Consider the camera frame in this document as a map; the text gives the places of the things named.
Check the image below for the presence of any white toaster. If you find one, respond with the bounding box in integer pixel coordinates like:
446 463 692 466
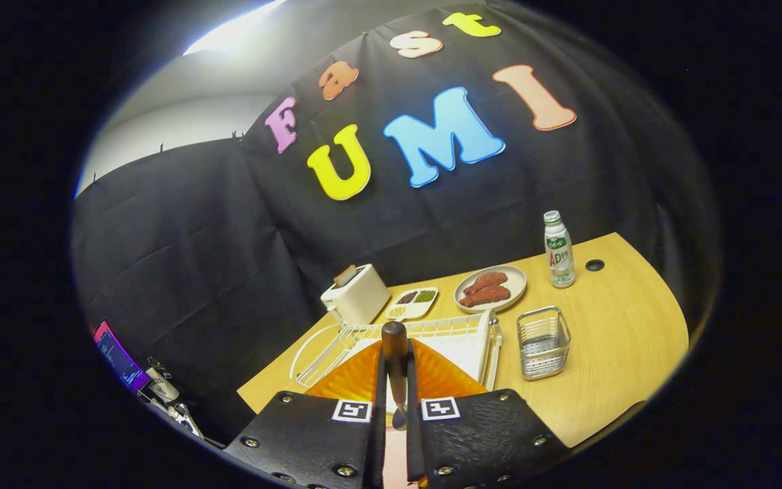
320 264 391 326

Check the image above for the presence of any white divided bean tray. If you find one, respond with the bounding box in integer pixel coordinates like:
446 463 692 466
384 287 440 321

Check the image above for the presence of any metal wire basket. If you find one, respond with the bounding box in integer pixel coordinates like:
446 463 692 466
517 306 572 380

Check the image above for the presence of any white wire dish rack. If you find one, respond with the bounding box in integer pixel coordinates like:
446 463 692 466
289 309 503 395

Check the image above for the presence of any wooden handled spoon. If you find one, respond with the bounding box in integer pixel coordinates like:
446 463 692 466
381 321 411 431

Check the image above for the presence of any white green labelled bottle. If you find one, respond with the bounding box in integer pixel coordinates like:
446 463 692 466
543 210 576 289

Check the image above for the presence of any brown meat piece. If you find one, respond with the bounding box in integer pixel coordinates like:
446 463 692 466
463 272 509 295
459 285 512 308

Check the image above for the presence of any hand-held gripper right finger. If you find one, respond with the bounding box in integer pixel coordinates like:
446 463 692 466
406 338 570 489

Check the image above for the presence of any purple lit screen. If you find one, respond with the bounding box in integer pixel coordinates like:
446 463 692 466
92 321 151 393

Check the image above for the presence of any white cylindrical device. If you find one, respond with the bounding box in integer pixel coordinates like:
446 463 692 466
145 367 181 403

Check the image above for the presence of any grey plate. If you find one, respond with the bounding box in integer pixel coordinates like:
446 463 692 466
453 265 527 314

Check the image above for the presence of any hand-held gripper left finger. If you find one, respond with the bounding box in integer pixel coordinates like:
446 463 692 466
223 340 388 489

